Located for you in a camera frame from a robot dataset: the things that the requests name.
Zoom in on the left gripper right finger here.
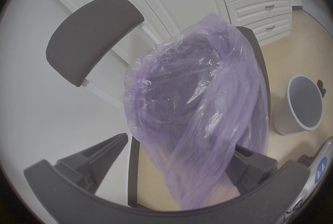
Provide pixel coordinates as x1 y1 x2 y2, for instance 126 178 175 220
226 146 278 194

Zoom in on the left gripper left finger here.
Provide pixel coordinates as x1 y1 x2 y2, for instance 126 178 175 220
56 133 128 194

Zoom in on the purple plastic bag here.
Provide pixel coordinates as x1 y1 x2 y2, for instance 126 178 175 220
123 13 270 211

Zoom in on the black plastic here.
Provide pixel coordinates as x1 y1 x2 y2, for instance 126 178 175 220
316 79 327 98

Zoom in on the white trash bin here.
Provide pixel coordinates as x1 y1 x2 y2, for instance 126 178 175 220
272 74 324 136

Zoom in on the grey and white chair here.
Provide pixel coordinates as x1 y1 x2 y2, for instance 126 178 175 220
45 0 271 208

